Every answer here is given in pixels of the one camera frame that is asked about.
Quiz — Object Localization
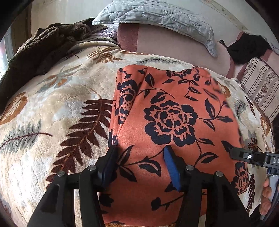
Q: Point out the cream leaf-pattern plush blanket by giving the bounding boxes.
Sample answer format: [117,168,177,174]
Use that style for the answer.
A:
[1,41,275,226]

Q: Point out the pink bed sheet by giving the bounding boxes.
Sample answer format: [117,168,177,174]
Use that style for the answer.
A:
[117,24,247,79]

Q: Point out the striped floral pillow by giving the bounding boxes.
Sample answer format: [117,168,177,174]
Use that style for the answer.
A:
[240,57,278,122]

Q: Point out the purple satin cloth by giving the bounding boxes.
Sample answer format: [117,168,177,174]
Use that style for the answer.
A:
[91,24,119,42]

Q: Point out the black garment on bed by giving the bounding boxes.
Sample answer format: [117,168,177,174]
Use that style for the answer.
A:
[219,33,272,64]

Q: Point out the right hand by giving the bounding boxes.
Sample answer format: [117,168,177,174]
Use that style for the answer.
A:
[259,178,272,215]

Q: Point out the orange black floral garment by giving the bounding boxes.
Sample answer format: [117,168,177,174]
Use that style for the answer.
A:
[100,65,249,226]

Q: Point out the grey quilted pillow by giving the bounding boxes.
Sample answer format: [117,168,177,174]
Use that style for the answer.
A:
[92,1,217,57]

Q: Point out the dark brown fleece blanket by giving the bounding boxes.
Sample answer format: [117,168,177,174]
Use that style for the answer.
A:
[1,18,107,113]

